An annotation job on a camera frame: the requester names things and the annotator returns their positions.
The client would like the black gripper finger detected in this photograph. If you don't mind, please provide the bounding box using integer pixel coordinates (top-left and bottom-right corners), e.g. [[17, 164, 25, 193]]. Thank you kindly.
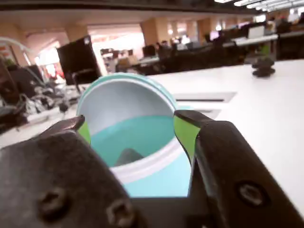
[[173, 110, 304, 228], [0, 115, 143, 228]]

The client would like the teal whale-shaped bin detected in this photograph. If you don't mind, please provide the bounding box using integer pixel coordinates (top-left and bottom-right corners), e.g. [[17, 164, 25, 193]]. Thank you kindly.
[[76, 72, 198, 198]]

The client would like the black round desk object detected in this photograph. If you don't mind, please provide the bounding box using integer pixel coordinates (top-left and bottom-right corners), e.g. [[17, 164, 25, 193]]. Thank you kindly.
[[251, 56, 276, 78]]

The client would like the black computer monitor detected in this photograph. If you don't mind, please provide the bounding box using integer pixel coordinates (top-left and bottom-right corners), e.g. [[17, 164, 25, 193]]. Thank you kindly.
[[57, 35, 102, 86]]

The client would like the white office desk row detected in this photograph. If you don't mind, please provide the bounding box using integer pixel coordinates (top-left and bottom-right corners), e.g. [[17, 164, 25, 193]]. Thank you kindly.
[[234, 34, 278, 47]]

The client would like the silver table cable hatch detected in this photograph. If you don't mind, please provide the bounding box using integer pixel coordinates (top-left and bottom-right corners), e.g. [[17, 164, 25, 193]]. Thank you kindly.
[[174, 91, 238, 103]]

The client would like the tangled cables pile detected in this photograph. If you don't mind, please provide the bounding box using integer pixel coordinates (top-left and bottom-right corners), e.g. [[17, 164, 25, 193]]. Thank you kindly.
[[0, 64, 79, 126]]

